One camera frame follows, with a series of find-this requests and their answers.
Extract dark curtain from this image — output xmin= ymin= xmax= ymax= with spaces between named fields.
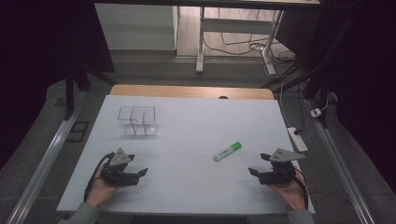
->
xmin=0 ymin=0 xmax=116 ymax=171
xmin=275 ymin=0 xmax=396 ymax=194

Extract black metal stand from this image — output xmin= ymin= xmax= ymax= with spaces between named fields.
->
xmin=63 ymin=59 xmax=117 ymax=121
xmin=261 ymin=12 xmax=359 ymax=129

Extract white desk frame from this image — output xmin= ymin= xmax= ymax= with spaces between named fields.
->
xmin=195 ymin=6 xmax=285 ymax=77

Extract white board table cover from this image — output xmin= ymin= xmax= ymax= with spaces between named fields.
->
xmin=56 ymin=94 xmax=316 ymax=217

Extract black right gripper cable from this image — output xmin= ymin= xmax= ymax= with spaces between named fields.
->
xmin=291 ymin=167 xmax=310 ymax=210

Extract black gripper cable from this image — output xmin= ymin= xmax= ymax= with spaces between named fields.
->
xmin=83 ymin=151 xmax=116 ymax=203
xmin=291 ymin=167 xmax=310 ymax=210

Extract black floor cables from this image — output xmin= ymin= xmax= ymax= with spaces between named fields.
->
xmin=203 ymin=7 xmax=297 ymax=79

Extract black rectangular floor frame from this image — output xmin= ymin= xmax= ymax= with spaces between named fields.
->
xmin=65 ymin=120 xmax=91 ymax=144

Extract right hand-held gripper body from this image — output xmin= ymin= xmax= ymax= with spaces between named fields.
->
xmin=257 ymin=147 xmax=306 ymax=186

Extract green highlighter pen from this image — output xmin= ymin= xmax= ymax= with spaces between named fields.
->
xmin=212 ymin=141 xmax=243 ymax=162

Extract white cabinet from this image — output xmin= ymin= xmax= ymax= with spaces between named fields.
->
xmin=94 ymin=3 xmax=179 ymax=51

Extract person's right hand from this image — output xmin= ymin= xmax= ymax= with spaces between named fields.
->
xmin=268 ymin=171 xmax=308 ymax=212

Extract white power strip cable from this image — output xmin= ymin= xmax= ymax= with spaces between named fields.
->
xmin=278 ymin=81 xmax=294 ymax=129

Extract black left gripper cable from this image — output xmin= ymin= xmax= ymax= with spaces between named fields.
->
xmin=83 ymin=151 xmax=116 ymax=203

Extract aluminium rail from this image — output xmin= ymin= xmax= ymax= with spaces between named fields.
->
xmin=5 ymin=91 xmax=88 ymax=224
xmin=304 ymin=98 xmax=377 ymax=224

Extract clear plastic divided organizer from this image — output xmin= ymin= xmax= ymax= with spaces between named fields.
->
xmin=117 ymin=105 xmax=159 ymax=137

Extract person's left hand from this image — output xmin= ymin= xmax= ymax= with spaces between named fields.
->
xmin=85 ymin=163 xmax=126 ymax=208

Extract white power strip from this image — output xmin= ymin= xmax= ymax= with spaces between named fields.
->
xmin=286 ymin=126 xmax=309 ymax=154

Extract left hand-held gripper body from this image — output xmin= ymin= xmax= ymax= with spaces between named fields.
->
xmin=100 ymin=147 xmax=140 ymax=188

